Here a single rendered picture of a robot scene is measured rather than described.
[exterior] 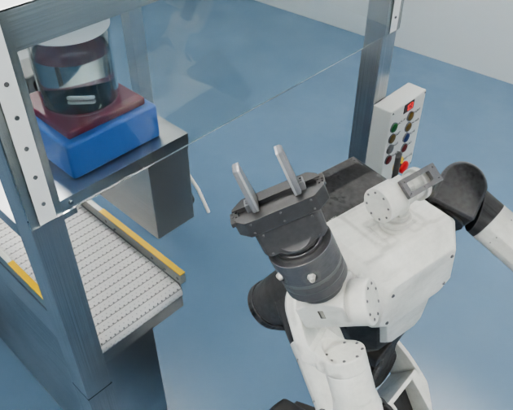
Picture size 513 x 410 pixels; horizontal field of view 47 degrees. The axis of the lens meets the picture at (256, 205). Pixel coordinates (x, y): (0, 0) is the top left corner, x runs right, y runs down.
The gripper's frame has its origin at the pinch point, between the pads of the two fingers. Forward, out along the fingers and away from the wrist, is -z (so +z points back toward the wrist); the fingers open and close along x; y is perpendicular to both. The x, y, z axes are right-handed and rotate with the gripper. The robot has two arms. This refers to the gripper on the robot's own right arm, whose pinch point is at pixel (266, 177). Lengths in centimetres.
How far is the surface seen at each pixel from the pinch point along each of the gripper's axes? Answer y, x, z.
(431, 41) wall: -349, 107, 159
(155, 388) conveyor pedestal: -65, -69, 94
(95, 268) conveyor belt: -60, -57, 41
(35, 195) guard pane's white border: -19.2, -35.6, -1.6
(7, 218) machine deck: -26, -46, 3
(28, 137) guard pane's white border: -18.9, -30.7, -10.4
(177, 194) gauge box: -47, -25, 24
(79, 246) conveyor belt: -68, -62, 38
